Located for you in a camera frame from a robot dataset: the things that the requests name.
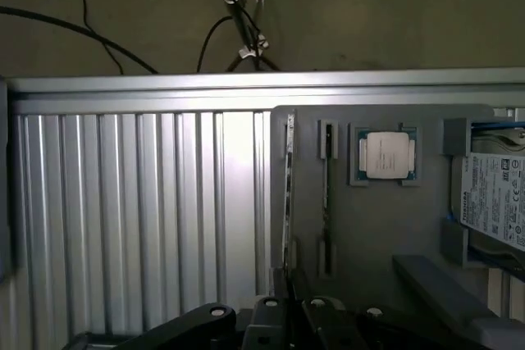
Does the black cable with white ties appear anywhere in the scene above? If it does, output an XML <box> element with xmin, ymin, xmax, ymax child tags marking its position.
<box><xmin>208</xmin><ymin>0</ymin><xmax>280</xmax><ymax>73</ymax></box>

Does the hard drive with label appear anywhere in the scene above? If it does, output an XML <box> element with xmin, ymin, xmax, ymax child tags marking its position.
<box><xmin>450</xmin><ymin>125</ymin><xmax>525</xmax><ymax>253</ymax></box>

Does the thick black floor cable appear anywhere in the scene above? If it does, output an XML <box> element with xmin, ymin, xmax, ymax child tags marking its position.
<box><xmin>0</xmin><ymin>5</ymin><xmax>160</xmax><ymax>75</ymax></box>

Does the grey parts rack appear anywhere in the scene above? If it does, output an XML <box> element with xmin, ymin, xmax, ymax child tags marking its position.
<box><xmin>268</xmin><ymin>103</ymin><xmax>525</xmax><ymax>350</ymax></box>

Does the green RAM stick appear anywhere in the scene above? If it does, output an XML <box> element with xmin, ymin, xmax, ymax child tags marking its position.
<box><xmin>322</xmin><ymin>122</ymin><xmax>333</xmax><ymax>278</ymax></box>

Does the thin black floor cable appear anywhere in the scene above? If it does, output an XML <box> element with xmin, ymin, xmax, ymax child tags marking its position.
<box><xmin>63</xmin><ymin>0</ymin><xmax>125</xmax><ymax>75</ymax></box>
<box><xmin>196</xmin><ymin>16</ymin><xmax>235</xmax><ymax>73</ymax></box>

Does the CPU with silver lid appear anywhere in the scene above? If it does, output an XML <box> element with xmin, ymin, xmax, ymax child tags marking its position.
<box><xmin>356</xmin><ymin>124</ymin><xmax>419</xmax><ymax>182</ymax></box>

